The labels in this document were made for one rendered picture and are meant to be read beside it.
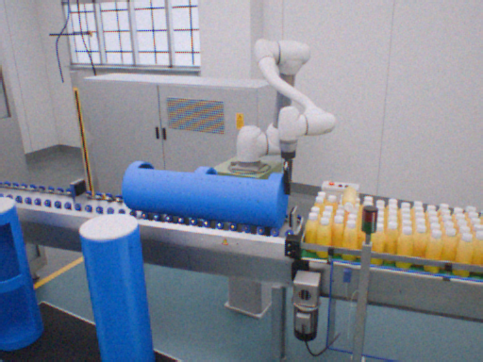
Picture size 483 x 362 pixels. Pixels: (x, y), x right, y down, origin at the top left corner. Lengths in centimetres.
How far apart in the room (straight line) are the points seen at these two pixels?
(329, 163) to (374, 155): 51
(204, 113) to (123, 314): 223
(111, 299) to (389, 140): 336
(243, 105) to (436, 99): 191
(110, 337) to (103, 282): 33
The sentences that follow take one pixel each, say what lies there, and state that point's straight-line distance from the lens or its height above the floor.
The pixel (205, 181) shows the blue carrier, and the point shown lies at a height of 120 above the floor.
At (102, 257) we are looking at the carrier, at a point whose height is 93.
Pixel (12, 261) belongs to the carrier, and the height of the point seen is 60.
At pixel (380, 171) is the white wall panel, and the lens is 484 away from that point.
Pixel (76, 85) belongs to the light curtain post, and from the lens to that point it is 299.
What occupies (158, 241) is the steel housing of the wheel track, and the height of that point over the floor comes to 83.
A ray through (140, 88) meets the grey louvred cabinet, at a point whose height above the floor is 138.
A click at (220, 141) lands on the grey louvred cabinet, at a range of 399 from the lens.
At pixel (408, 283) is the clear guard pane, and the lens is 203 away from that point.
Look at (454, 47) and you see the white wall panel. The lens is 453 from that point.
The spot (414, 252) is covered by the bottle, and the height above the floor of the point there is 97.
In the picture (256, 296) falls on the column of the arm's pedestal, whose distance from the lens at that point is 309.
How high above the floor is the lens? 196
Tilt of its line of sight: 20 degrees down
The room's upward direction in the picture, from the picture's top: 1 degrees counter-clockwise
